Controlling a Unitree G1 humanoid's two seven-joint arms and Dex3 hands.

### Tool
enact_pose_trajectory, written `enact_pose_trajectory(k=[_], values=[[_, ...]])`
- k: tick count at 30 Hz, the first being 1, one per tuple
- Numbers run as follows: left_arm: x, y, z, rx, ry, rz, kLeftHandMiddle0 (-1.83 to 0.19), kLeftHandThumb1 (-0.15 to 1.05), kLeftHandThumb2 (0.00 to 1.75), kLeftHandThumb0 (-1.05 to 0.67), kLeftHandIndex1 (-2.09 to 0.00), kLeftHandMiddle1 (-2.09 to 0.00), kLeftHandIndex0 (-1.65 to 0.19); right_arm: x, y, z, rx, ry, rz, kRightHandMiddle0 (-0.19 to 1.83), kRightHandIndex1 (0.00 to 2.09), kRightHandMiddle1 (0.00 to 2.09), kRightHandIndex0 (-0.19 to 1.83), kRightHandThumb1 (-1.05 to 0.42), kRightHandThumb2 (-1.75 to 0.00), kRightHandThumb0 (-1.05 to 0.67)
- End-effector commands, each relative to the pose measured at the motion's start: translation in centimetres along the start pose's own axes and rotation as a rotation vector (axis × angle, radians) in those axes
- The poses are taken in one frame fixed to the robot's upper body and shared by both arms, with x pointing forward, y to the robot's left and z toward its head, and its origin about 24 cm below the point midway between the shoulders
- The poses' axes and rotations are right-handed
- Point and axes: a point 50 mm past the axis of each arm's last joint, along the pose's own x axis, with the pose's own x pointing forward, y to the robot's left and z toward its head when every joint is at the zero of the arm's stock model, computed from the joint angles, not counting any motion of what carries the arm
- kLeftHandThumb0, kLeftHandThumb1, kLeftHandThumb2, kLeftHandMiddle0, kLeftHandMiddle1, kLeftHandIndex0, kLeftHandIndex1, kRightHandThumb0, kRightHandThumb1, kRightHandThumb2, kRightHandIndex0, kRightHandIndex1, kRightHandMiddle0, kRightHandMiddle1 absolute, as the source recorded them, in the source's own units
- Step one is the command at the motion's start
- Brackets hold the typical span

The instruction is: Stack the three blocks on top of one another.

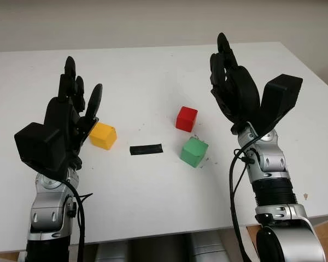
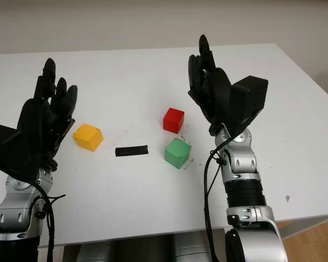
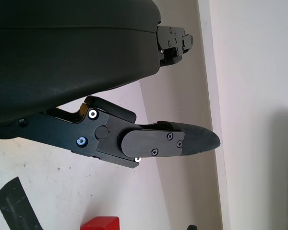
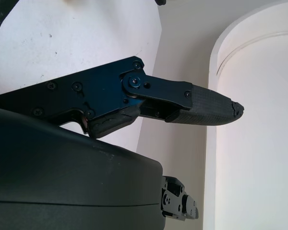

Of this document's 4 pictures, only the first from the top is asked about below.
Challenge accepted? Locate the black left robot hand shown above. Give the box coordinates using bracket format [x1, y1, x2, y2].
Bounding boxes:
[43, 56, 103, 171]

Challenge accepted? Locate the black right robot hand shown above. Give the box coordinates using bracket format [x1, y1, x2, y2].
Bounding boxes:
[209, 32, 262, 134]

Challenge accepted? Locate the yellow wooden block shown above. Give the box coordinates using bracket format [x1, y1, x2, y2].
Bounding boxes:
[89, 122, 118, 151]

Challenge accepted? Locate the red wooden block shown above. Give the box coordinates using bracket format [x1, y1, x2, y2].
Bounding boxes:
[175, 106, 198, 133]

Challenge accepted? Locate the green wooden block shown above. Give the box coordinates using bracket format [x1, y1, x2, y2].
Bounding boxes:
[180, 136, 209, 169]

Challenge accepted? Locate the black tape strip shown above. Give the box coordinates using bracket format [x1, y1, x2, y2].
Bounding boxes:
[130, 142, 164, 157]

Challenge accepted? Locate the silver left robot leg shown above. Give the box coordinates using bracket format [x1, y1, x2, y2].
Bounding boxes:
[94, 241, 131, 262]

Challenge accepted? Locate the silver robot leg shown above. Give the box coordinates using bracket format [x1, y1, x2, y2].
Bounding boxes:
[190, 233, 232, 262]
[94, 241, 131, 262]

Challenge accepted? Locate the white table leg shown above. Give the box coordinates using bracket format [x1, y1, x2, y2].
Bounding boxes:
[231, 228, 253, 262]

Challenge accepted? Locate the silver right robot leg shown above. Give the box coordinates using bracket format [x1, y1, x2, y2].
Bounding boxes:
[190, 233, 232, 262]

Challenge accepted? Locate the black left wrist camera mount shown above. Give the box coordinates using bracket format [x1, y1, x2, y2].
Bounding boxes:
[14, 122, 69, 175]

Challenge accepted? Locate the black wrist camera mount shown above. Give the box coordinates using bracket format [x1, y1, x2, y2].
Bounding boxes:
[14, 122, 69, 175]
[258, 73, 303, 129]

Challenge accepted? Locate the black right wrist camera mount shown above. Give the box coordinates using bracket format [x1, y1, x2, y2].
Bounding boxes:
[258, 73, 303, 129]

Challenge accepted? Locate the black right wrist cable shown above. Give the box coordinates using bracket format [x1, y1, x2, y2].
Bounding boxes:
[229, 120, 279, 262]

